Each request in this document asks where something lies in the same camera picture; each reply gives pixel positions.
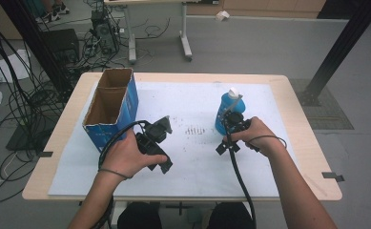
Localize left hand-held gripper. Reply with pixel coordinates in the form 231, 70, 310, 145
134, 115, 175, 175

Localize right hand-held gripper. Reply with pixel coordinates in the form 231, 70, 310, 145
215, 94, 260, 156

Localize blue bottle with white cap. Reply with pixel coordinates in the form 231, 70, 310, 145
214, 87, 247, 136

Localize blue cardboard box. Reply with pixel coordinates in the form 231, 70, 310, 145
82, 67, 140, 154

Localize person's right hand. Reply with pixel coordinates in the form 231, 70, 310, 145
222, 115, 287, 158

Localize person's left hand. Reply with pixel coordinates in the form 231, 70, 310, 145
98, 128, 170, 179

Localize black wrist band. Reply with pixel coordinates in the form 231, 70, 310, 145
98, 167, 134, 181
246, 135, 288, 151

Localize white table mat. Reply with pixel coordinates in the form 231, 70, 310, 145
48, 80, 299, 198

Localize person's black trousers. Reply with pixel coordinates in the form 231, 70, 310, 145
117, 201, 255, 229

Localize dark floor mat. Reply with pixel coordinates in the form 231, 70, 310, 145
288, 78, 355, 131

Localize white desk with metal legs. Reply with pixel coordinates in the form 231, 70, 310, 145
103, 0, 219, 64

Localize crumpled white paper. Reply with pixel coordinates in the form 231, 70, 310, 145
215, 10, 232, 23

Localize computer tower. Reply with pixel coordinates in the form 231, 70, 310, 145
90, 9, 120, 55

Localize wooden cabinet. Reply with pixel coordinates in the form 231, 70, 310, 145
186, 0, 328, 19

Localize black metal stand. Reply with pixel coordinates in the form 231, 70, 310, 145
297, 0, 371, 108
0, 0, 76, 103

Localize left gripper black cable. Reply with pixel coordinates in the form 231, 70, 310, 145
91, 119, 151, 229

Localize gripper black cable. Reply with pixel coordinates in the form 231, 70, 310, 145
91, 119, 151, 229
228, 148, 258, 229

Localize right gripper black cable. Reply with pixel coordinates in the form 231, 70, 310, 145
228, 148, 258, 229

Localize bundle of black cables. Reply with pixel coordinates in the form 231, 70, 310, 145
0, 0, 91, 205

